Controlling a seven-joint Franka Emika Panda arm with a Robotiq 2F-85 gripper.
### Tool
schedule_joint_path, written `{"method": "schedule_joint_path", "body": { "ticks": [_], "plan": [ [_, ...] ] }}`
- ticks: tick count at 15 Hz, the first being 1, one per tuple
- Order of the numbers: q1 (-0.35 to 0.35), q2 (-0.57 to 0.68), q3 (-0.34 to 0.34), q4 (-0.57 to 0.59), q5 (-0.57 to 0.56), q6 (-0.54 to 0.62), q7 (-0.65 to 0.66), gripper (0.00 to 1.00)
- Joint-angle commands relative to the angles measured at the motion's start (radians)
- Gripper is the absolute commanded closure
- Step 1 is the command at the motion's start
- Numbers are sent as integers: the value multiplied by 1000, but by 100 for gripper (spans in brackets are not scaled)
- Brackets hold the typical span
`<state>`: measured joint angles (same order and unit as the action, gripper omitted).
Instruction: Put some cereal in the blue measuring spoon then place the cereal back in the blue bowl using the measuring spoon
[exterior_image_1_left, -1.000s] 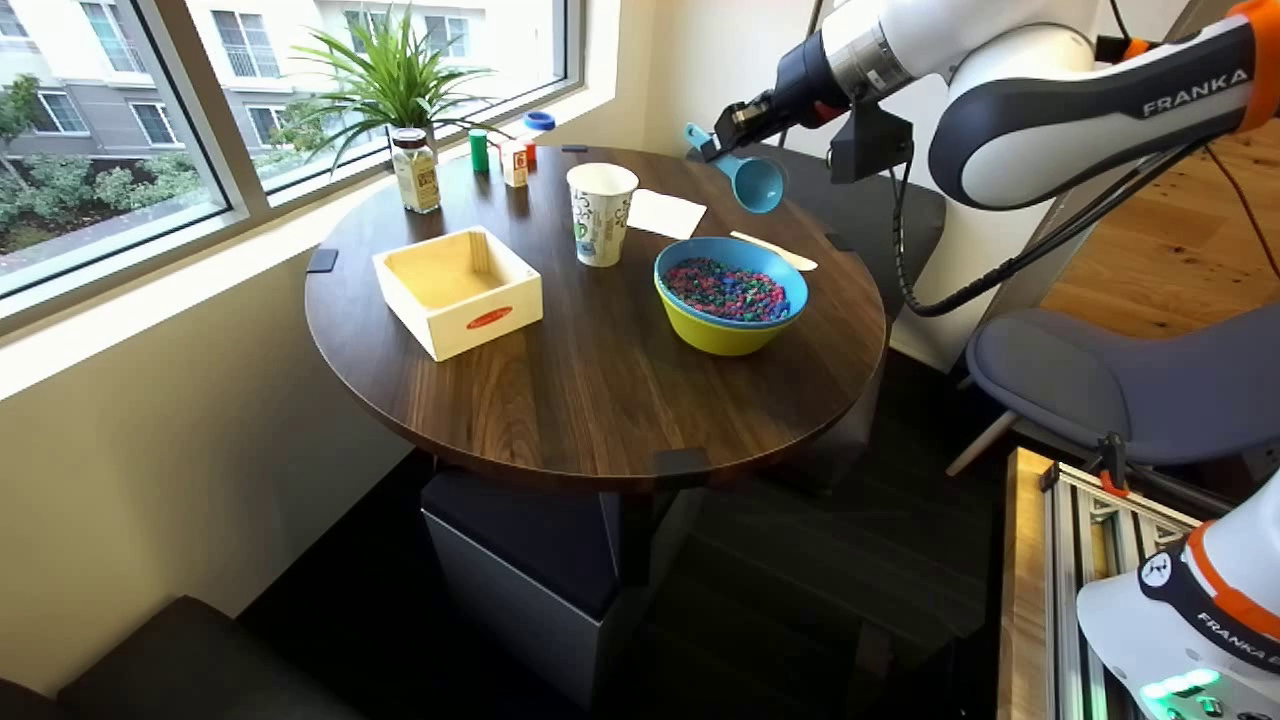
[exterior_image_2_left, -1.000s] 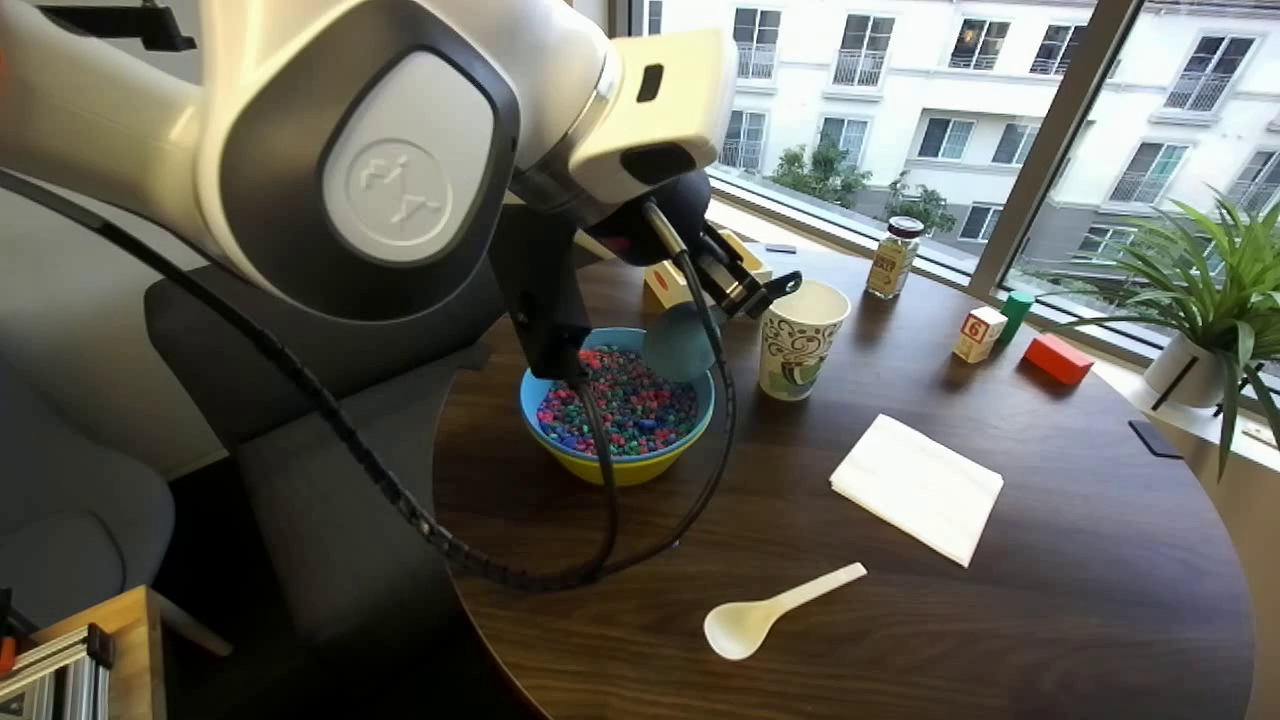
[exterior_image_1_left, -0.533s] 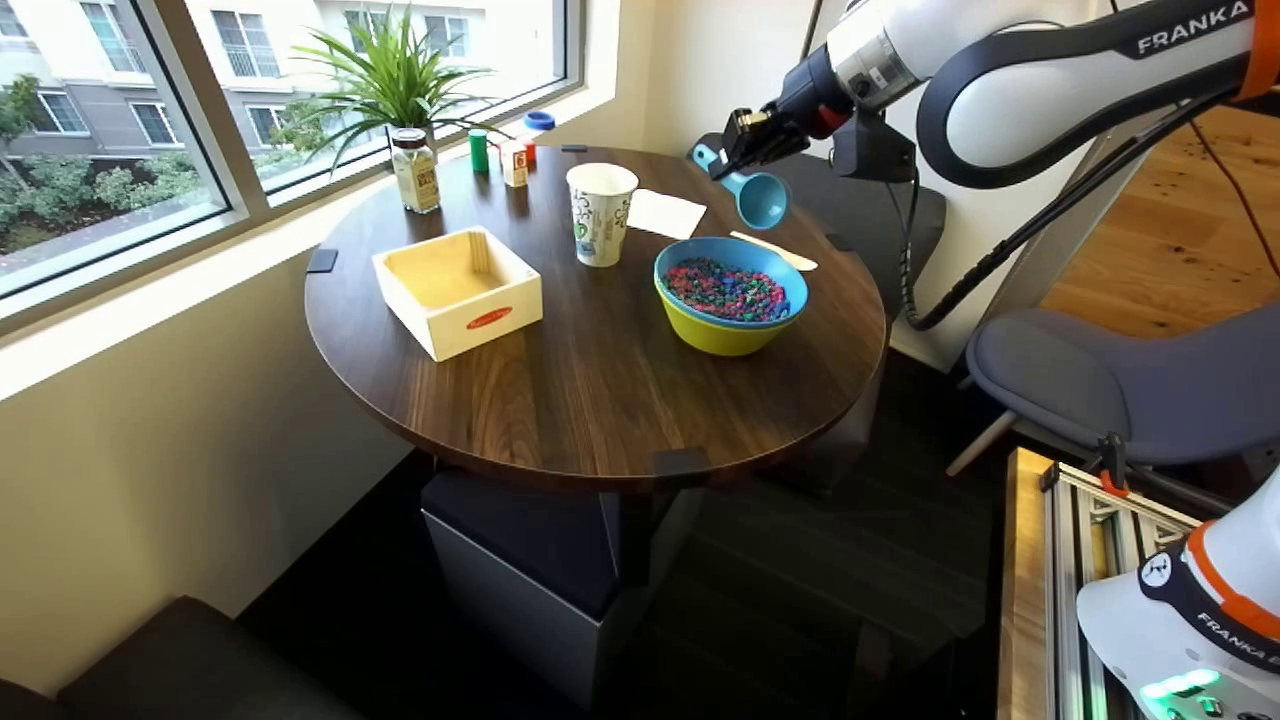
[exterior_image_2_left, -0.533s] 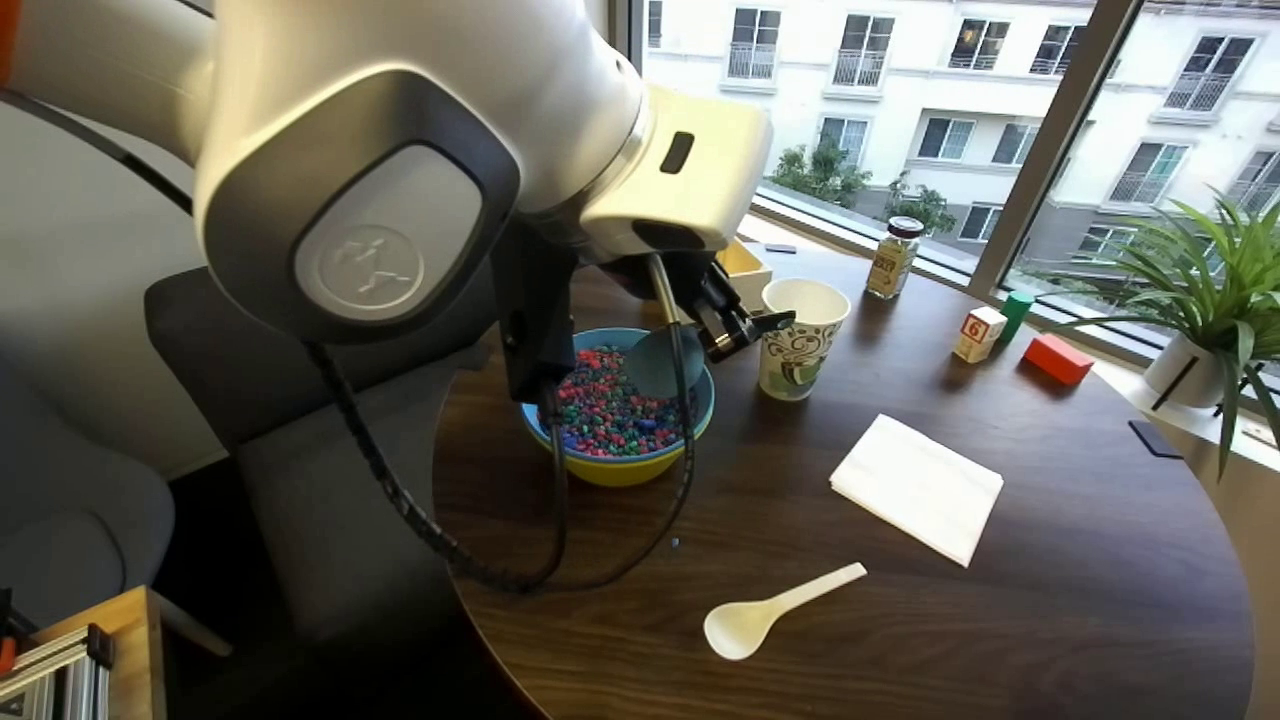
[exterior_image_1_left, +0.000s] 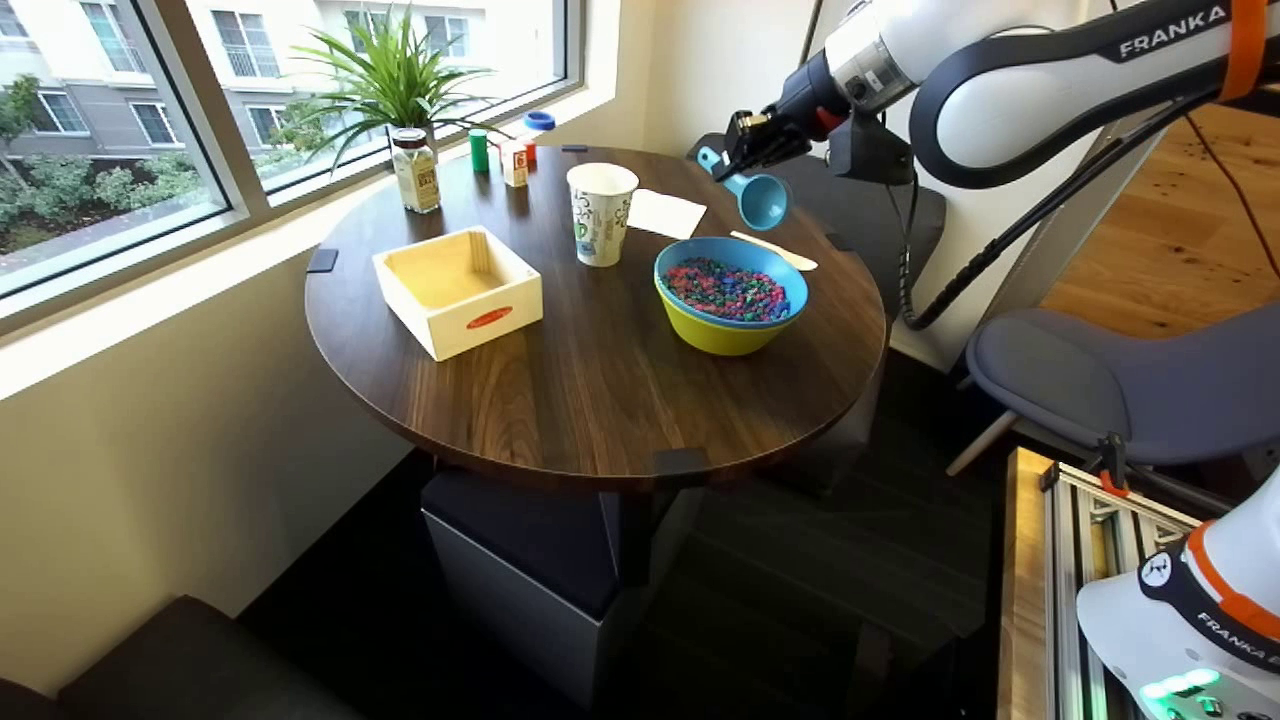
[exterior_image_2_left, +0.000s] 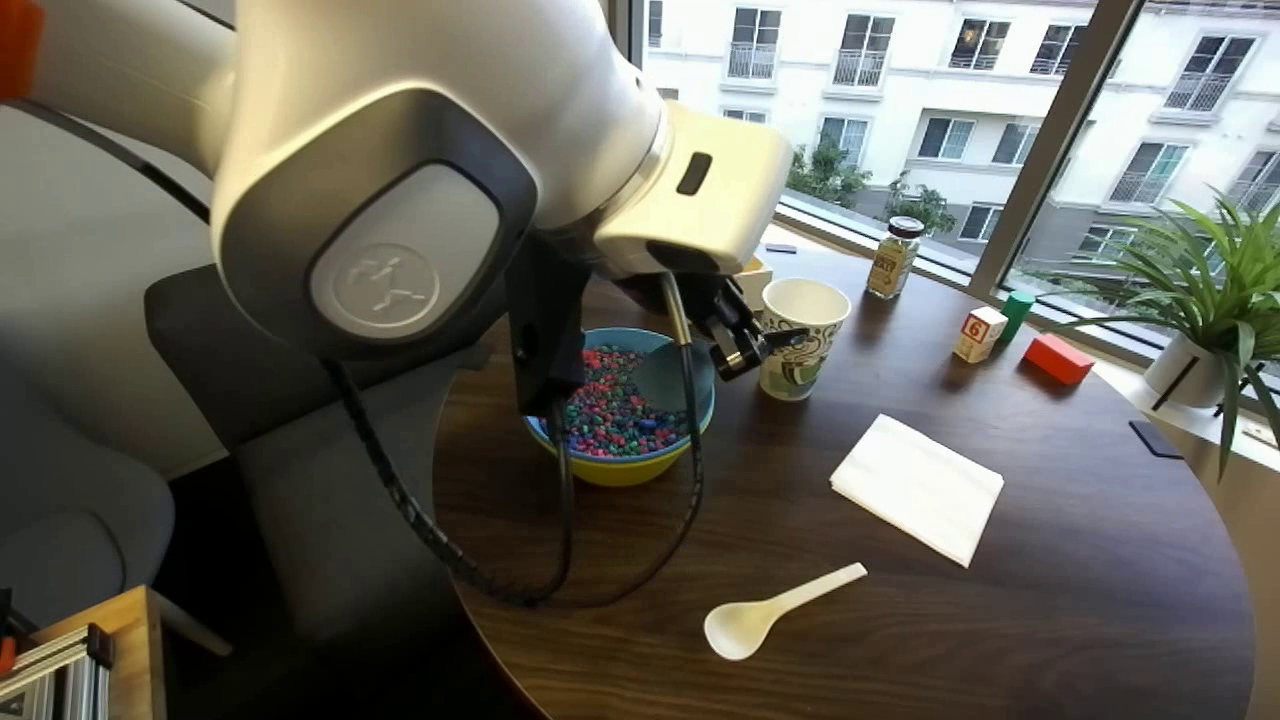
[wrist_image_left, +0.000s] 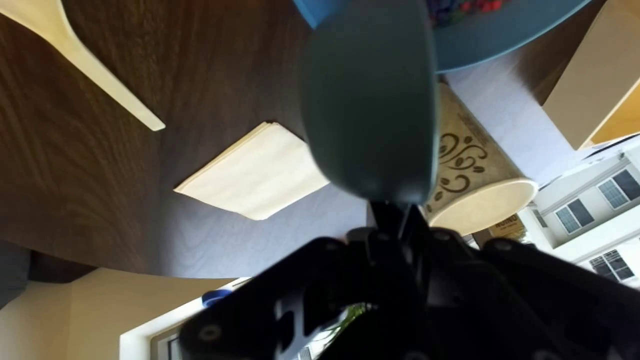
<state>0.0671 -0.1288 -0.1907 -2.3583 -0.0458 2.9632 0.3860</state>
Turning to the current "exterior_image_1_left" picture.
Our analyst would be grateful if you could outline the white plastic spoon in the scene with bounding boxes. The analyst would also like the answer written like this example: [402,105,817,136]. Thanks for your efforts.
[727,229,818,276]

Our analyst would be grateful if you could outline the dark bench seat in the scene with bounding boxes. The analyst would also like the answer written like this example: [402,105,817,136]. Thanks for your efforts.
[0,592,366,720]

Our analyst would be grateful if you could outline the cream wooden box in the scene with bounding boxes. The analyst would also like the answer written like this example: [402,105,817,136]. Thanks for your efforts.
[366,223,546,364]

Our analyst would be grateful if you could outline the grey window frame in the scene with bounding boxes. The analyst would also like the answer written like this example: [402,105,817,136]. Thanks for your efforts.
[0,0,591,322]

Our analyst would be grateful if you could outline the grey cube table base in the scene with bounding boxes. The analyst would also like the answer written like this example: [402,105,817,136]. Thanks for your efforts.
[414,455,710,713]

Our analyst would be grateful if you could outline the printed paper cup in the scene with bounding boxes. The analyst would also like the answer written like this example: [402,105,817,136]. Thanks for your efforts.
[564,159,642,270]

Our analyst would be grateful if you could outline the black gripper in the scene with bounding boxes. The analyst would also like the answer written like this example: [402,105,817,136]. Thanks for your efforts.
[718,56,861,174]

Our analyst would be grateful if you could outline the colourful cereal heap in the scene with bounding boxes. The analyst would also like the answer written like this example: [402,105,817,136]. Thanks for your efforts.
[663,257,790,322]

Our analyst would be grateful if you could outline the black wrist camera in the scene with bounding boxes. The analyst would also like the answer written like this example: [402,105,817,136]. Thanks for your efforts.
[830,107,918,187]

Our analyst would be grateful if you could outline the blue and yellow bowl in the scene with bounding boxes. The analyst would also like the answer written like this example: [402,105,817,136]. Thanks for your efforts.
[651,237,813,361]

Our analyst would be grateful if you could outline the aluminium rail frame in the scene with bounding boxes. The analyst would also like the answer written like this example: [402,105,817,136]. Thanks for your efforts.
[994,442,1205,720]

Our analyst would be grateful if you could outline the green potted plant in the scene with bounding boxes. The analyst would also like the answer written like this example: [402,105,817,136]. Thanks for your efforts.
[282,2,466,151]

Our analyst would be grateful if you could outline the blue measuring spoon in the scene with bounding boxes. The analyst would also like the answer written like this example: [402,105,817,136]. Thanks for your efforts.
[690,136,790,231]

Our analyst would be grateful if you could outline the white paper napkin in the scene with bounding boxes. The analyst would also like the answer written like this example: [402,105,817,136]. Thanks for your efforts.
[624,182,710,243]

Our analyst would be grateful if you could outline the white toy block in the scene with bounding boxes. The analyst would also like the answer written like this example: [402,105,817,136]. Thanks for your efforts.
[494,136,534,190]

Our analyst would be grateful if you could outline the blue-grey chair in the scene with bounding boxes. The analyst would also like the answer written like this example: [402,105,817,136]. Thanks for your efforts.
[965,299,1280,473]

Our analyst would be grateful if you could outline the white apartment building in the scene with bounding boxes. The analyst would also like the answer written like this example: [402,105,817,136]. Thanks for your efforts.
[0,0,570,164]

